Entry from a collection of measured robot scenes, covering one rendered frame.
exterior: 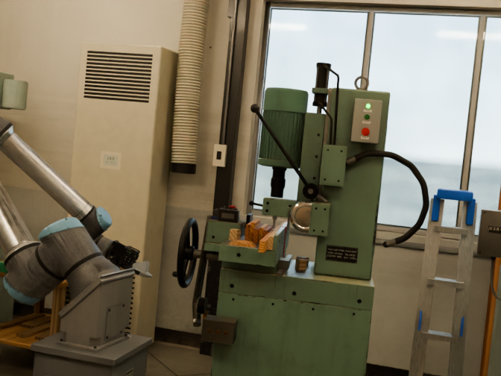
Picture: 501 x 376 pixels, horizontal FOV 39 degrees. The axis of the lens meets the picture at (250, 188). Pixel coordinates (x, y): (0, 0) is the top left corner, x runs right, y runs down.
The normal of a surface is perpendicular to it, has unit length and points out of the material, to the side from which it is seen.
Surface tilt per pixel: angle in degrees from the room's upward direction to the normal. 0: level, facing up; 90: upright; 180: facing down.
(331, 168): 90
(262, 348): 90
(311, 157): 90
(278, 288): 90
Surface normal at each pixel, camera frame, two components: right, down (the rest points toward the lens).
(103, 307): 0.93, 0.11
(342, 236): -0.13, 0.04
